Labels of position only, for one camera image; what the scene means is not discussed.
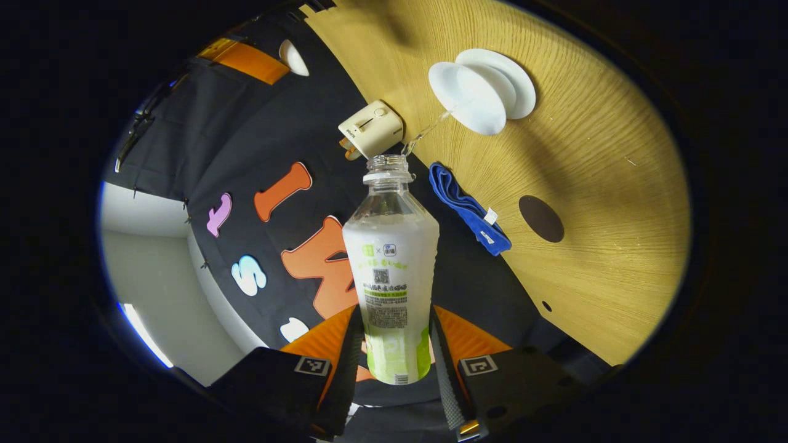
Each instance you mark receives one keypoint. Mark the brown toast slice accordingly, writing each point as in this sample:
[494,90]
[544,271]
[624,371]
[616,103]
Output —
[353,154]
[346,145]

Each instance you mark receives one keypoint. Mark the clear plastic water bottle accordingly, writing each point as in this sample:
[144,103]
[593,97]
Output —
[391,264]

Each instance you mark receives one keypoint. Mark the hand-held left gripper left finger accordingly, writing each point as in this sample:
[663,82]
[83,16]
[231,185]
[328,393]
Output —
[348,381]

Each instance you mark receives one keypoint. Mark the dark brown round coaster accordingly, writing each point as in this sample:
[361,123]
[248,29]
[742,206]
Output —
[542,218]

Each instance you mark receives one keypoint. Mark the white teacup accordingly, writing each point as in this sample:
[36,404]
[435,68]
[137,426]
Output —
[468,98]

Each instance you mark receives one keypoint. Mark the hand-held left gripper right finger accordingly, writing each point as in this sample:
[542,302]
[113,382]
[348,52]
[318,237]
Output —
[444,381]

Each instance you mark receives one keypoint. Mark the white toaster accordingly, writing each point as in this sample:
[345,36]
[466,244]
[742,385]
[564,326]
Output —
[372,129]

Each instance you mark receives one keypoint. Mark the blue folded towel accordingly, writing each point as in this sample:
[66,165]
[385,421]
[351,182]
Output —
[468,209]

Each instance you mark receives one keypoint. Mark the white saucer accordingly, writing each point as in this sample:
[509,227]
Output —
[520,86]

